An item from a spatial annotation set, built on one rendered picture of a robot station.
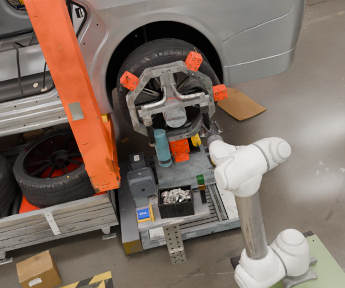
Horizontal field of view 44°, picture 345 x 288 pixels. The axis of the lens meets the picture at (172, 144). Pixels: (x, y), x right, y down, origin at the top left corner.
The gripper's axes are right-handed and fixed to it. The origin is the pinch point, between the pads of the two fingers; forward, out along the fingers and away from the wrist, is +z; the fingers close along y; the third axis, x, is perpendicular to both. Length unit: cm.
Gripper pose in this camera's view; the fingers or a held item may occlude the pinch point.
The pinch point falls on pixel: (205, 120)
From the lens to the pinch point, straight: 258.5
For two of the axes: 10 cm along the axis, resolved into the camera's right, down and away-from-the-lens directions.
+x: -1.6, -7.8, -6.1
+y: 9.7, -2.3, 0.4
